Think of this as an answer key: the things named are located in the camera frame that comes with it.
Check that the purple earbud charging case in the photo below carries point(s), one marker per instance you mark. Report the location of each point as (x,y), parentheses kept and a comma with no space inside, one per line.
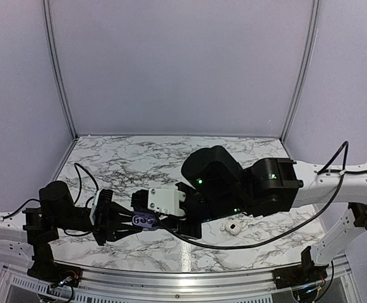
(152,221)

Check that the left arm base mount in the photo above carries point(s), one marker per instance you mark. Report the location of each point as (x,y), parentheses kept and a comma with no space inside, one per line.
(55,273)

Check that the purple clip earbud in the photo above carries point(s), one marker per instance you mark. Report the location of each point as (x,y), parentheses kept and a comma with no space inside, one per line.
(139,220)

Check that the white earbud case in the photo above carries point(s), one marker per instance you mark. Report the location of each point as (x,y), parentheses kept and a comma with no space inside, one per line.
(231,228)

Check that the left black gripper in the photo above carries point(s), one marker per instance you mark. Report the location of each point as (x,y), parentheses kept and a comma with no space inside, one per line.
(108,230)

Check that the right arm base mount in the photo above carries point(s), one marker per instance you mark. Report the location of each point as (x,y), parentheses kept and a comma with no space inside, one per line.
(297,275)

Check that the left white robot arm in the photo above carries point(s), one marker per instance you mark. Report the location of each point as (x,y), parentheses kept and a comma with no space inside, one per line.
(39,226)

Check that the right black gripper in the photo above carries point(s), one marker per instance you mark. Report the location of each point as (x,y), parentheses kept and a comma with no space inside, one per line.
(194,232)

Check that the front aluminium rail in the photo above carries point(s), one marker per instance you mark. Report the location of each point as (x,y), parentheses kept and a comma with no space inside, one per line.
(105,285)

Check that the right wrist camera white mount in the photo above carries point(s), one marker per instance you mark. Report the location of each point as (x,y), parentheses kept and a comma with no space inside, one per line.
(157,200)

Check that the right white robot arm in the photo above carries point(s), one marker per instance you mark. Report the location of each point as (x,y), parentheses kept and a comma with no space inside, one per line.
(217,186)

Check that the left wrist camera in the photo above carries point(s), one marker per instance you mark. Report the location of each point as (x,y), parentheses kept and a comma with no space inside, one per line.
(100,205)

